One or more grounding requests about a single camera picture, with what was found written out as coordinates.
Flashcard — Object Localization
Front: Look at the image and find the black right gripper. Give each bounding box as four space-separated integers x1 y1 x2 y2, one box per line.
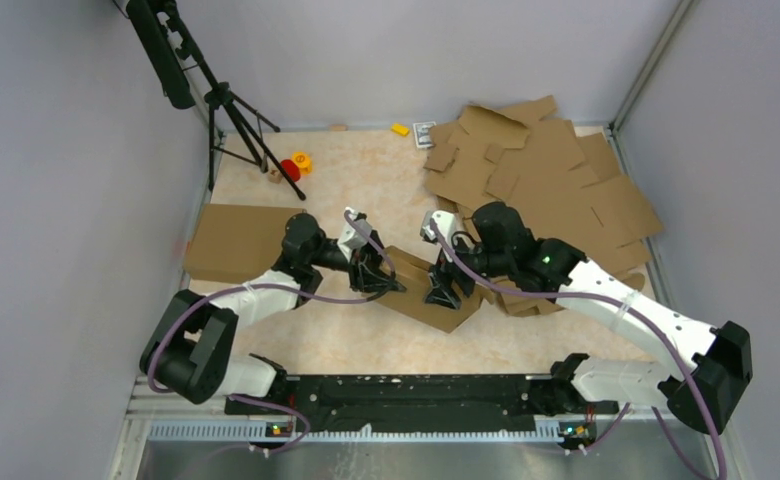
423 230 513 310

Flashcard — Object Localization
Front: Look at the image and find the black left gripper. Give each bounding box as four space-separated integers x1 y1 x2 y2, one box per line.
308 229 410 293

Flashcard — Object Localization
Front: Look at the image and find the cardboard box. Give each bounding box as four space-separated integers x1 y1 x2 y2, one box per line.
183 204 302 284
377 245 485 335

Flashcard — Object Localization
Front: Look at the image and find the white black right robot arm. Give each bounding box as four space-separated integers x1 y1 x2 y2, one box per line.
421 201 753 434

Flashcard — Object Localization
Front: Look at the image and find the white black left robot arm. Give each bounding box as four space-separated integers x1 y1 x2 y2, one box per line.
139 208 405 414

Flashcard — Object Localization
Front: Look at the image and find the folded closed cardboard box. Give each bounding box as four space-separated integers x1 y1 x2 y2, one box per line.
183 204 302 284

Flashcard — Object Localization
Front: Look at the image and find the playing card box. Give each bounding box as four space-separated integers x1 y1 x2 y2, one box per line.
412 121 437 150

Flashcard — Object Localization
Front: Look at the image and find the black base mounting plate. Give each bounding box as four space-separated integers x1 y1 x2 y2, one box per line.
263 374 619 433

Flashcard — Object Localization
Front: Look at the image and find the orange round toy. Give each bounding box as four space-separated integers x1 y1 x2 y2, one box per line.
290 151 313 175

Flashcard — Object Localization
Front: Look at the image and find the red round toy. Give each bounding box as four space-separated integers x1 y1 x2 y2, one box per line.
280 159 302 182

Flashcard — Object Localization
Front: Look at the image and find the small wooden cube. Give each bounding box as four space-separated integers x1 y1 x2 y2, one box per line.
267 170 283 184

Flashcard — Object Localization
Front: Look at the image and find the yellow block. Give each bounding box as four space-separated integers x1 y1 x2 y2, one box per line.
391 123 410 137

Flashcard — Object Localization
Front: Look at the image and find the cardboard sheet pile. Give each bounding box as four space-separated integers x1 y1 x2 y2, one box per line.
423 95 664 318

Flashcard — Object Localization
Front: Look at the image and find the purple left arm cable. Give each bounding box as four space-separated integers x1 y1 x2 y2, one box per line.
146 210 398 458

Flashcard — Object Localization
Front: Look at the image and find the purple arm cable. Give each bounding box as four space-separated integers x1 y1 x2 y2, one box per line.
428 218 729 480
146 210 398 458

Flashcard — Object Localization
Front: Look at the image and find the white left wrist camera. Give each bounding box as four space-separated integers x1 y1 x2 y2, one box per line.
337 207 372 260

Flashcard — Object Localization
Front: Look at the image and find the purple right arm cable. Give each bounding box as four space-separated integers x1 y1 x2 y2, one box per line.
428 218 729 480

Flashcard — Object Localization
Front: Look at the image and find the aluminium frame rail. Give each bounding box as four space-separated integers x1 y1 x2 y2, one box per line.
108 374 756 480

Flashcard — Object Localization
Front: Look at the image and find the black camera tripod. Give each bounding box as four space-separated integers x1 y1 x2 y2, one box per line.
113 0 307 201

